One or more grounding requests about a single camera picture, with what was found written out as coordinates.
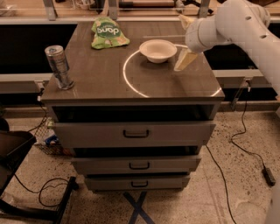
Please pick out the grey drawer cabinet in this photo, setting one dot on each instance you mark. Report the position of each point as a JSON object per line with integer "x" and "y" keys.
{"x": 119, "y": 85}

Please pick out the black power adapter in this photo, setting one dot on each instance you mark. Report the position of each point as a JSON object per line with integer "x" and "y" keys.
{"x": 270, "y": 180}

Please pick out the green chip bag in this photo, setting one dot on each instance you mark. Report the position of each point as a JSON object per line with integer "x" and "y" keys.
{"x": 107, "y": 34}

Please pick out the silver redbull can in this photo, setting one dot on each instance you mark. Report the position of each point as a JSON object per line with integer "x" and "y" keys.
{"x": 58, "y": 62}

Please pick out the white paper bowl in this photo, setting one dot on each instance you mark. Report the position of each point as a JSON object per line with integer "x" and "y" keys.
{"x": 157, "y": 50}

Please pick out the grey drawer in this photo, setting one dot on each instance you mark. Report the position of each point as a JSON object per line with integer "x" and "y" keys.
{"x": 137, "y": 183}
{"x": 132, "y": 134}
{"x": 135, "y": 165}

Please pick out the top grey drawer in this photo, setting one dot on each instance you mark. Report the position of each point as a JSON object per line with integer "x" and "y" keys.
{"x": 132, "y": 134}

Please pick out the middle grey drawer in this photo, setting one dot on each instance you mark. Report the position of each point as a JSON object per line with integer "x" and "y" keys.
{"x": 135, "y": 165}

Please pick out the bottom grey drawer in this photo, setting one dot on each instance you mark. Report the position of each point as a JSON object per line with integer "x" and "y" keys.
{"x": 137, "y": 183}

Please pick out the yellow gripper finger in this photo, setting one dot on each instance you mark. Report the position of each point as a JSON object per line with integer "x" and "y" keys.
{"x": 185, "y": 21}
{"x": 185, "y": 58}

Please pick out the wire basket with items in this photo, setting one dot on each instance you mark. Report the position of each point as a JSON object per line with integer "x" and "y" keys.
{"x": 47, "y": 141}

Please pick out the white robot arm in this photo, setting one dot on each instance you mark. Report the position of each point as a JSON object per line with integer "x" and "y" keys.
{"x": 238, "y": 22}

